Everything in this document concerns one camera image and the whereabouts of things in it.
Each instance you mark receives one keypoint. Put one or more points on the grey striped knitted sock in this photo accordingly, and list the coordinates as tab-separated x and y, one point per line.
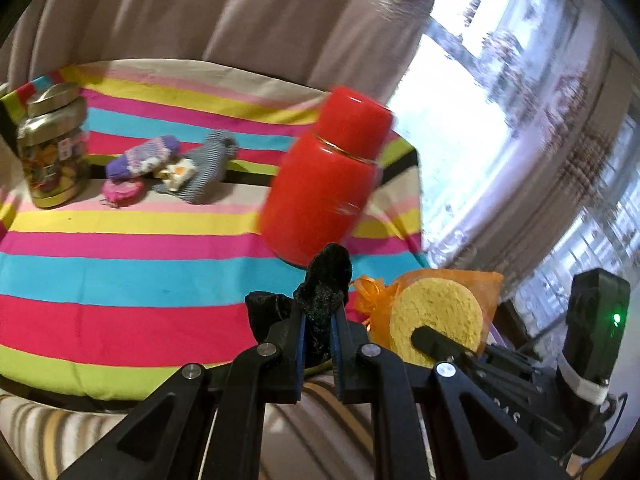
205	170

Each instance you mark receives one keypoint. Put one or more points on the beige patterned curtain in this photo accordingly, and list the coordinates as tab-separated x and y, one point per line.
200	10

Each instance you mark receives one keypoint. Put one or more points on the yellow round sponge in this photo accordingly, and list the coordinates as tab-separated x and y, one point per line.
440	310

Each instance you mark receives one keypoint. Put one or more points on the black sock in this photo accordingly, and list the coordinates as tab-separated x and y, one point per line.
325	280

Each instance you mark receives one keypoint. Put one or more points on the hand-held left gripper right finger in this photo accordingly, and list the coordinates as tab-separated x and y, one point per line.
336	355

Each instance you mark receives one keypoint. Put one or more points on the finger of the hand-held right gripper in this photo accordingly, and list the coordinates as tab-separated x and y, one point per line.
432	339

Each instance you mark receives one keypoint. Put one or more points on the orange organza bag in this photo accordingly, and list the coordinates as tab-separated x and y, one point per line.
380	305

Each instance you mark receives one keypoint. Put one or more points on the striped colourful tablecloth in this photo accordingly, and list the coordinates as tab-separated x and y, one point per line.
125	260

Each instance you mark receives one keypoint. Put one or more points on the purple knitted sock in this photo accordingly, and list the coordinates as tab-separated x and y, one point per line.
140	157

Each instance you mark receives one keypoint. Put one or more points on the white lace curtain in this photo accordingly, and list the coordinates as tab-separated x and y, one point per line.
500	135

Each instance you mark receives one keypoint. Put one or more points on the striped beige sofa cushion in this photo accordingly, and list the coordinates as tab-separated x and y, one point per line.
310	435

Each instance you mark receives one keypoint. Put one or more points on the white and yellow small toy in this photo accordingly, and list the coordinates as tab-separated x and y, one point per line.
177	172

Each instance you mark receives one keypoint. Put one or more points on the glass jar with metal lid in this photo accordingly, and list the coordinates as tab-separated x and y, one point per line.
50	160

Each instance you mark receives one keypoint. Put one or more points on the red thermos flask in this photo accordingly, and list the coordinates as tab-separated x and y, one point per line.
320	185

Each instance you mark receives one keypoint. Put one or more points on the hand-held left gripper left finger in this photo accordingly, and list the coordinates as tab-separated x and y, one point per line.
299	355

